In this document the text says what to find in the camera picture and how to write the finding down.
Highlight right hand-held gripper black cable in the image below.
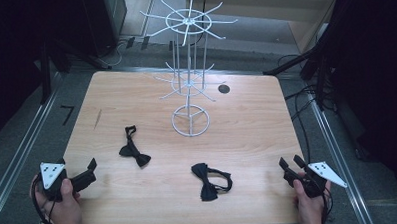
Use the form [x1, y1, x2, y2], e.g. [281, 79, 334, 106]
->
[318, 186, 335, 224]

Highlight left hand-held gripper black cable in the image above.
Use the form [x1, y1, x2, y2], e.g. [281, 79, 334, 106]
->
[30, 172, 58, 224]

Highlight person's left hand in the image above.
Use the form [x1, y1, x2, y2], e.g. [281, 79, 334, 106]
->
[29, 174, 83, 224]

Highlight light wooden platform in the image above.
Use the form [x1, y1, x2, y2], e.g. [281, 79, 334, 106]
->
[186, 0, 342, 57]

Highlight white wire display rack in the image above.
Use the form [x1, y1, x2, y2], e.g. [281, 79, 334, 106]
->
[139, 0, 243, 140]

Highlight hand-held gripper black cable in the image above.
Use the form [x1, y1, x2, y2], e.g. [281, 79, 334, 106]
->
[318, 186, 335, 224]
[30, 172, 58, 224]

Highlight black bow tie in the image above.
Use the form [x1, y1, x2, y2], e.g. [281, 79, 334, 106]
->
[190, 161, 235, 203]
[117, 124, 152, 169]

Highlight dark cabinet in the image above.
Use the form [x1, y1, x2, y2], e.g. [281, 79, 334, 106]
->
[81, 0, 130, 58]

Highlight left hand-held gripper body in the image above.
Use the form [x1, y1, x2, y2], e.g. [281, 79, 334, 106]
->
[37, 158, 79, 203]

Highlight person's right hand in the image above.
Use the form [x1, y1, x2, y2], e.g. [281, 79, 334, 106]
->
[292, 177, 333, 224]

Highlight metal floor rail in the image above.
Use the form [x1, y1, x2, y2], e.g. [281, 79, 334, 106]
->
[0, 72, 67, 222]
[306, 87, 376, 224]

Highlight black metal stand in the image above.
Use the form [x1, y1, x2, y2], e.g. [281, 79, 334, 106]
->
[261, 33, 343, 115]
[37, 34, 114, 106]

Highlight black floor cables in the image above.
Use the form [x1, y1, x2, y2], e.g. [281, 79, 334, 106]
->
[277, 52, 329, 158]

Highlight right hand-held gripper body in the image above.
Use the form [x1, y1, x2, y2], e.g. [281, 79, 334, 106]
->
[282, 159, 350, 200]

